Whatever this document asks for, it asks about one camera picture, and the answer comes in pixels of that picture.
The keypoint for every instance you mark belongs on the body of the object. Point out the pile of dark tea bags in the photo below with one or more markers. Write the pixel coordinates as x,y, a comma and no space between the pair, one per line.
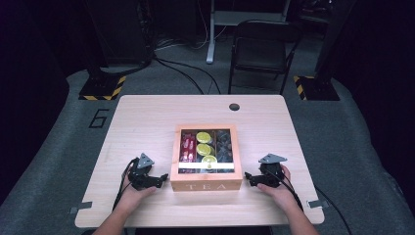
224,147

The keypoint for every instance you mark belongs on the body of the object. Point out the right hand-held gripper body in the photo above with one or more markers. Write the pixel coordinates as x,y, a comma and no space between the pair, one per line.
272,173

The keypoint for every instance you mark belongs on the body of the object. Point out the white desk leg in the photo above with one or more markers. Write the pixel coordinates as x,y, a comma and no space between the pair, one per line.
211,39

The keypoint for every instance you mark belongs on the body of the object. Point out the person's right hand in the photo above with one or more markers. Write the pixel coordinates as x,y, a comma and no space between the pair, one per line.
282,194

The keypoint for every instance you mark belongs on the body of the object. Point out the grey table bracket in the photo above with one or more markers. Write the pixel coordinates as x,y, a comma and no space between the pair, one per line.
317,204
81,207

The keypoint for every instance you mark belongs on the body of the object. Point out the green lid coffee capsule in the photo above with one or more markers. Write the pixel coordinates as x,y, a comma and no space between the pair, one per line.
209,160
203,137
203,149

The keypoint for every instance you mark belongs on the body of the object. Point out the black folding chair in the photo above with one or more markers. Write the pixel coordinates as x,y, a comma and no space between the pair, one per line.
261,52

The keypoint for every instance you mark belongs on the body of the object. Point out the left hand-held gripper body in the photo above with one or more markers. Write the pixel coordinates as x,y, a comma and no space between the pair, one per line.
141,176

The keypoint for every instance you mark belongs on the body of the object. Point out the person's left hand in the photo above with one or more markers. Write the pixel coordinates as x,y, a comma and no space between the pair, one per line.
133,197

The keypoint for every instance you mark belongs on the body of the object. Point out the wooden tea box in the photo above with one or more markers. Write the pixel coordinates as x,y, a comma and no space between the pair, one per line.
206,184

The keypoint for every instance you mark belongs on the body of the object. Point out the red coffee stick packet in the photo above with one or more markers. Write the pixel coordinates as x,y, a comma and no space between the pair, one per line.
192,147
184,147

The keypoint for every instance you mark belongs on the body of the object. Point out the black stand with striped base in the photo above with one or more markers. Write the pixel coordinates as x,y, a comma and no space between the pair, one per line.
102,88
318,88

